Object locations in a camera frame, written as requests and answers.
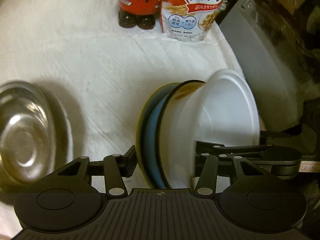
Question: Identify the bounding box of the white plastic cup bowl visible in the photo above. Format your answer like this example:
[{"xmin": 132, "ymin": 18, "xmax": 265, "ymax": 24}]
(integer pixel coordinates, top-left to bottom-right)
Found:
[{"xmin": 158, "ymin": 69, "xmax": 260, "ymax": 189}]

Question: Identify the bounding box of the cream ceramic bowl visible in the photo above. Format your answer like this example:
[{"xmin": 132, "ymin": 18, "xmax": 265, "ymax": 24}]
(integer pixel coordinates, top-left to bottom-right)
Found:
[{"xmin": 134, "ymin": 80, "xmax": 208, "ymax": 188}]

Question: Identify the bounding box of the red granola cereal bag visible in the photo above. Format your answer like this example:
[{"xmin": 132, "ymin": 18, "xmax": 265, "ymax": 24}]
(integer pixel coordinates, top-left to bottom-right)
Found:
[{"xmin": 160, "ymin": 0, "xmax": 228, "ymax": 42}]

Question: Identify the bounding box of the white fluffy cloth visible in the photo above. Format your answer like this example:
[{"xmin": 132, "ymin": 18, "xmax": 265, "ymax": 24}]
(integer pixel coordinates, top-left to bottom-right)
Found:
[{"xmin": 1, "ymin": 0, "xmax": 241, "ymax": 160}]

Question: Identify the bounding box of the red panda robot figurine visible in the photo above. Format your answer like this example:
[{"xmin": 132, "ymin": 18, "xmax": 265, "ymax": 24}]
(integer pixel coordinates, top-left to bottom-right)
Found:
[{"xmin": 118, "ymin": 0, "xmax": 161, "ymax": 30}]

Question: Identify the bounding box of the blue enamel bowl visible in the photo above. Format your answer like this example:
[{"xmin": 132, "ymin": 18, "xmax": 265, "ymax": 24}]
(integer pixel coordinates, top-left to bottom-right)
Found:
[{"xmin": 143, "ymin": 94, "xmax": 170, "ymax": 188}]

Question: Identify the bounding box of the stainless steel bowl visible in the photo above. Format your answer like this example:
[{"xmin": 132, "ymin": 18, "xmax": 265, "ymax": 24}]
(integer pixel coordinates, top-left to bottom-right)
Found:
[{"xmin": 1, "ymin": 80, "xmax": 73, "ymax": 191}]

